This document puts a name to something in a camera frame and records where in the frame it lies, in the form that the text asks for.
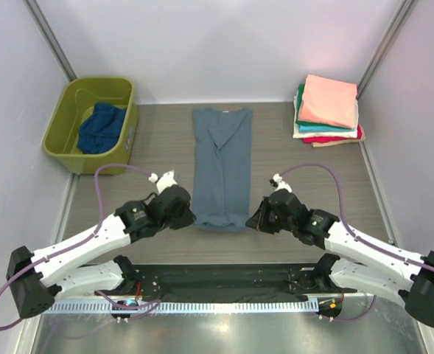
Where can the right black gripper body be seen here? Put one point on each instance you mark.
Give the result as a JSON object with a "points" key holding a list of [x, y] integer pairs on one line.
{"points": [[272, 223]]}

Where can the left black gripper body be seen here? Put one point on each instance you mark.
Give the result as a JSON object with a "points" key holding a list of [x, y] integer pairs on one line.
{"points": [[172, 220]]}

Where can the grey-blue t-shirt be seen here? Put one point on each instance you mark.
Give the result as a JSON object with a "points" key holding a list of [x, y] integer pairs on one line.
{"points": [[222, 179]]}

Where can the olive green plastic basket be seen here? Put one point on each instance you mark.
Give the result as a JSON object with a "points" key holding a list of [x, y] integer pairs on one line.
{"points": [[75, 107]]}

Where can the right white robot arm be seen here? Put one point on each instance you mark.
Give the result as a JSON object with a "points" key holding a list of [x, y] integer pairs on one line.
{"points": [[352, 259]]}

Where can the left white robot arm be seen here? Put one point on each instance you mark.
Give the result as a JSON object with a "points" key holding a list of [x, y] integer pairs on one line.
{"points": [[37, 279]]}

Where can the tan folded t-shirt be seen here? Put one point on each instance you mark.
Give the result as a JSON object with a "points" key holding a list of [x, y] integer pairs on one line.
{"points": [[321, 142]]}

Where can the white folded t-shirt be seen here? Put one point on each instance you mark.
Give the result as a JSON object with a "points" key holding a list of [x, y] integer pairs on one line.
{"points": [[298, 134]]}

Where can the teal folded t-shirt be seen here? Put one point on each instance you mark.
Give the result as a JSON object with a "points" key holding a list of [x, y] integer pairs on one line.
{"points": [[313, 128]]}

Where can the dark blue t-shirt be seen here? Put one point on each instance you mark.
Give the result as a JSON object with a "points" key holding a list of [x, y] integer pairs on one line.
{"points": [[101, 131]]}

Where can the red folded t-shirt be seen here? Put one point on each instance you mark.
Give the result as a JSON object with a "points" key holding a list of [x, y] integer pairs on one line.
{"points": [[308, 140]]}

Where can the pink folded t-shirt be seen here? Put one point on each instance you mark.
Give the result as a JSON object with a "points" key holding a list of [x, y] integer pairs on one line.
{"points": [[328, 102]]}

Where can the green folded t-shirt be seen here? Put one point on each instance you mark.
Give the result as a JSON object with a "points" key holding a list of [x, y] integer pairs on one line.
{"points": [[298, 100]]}

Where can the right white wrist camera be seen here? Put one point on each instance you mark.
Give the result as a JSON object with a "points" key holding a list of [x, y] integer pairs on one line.
{"points": [[278, 183]]}

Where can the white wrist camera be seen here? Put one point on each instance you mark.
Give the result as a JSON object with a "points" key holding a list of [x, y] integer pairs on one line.
{"points": [[164, 181], [278, 183]]}

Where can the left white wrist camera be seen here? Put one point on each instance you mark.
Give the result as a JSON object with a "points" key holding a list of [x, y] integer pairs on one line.
{"points": [[164, 181]]}

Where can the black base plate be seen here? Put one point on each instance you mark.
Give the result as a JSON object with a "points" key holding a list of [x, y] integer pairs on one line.
{"points": [[230, 283]]}

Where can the white slotted cable duct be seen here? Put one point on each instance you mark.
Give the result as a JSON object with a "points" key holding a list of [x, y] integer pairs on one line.
{"points": [[101, 306]]}

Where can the right aluminium frame post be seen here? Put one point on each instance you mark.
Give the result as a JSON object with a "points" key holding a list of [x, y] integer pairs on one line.
{"points": [[394, 28]]}

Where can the aluminium frame post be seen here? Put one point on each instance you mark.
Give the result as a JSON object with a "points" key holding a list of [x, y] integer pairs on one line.
{"points": [[394, 28], [48, 34]]}

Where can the left aluminium frame post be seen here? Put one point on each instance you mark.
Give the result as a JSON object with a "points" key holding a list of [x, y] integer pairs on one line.
{"points": [[48, 34]]}

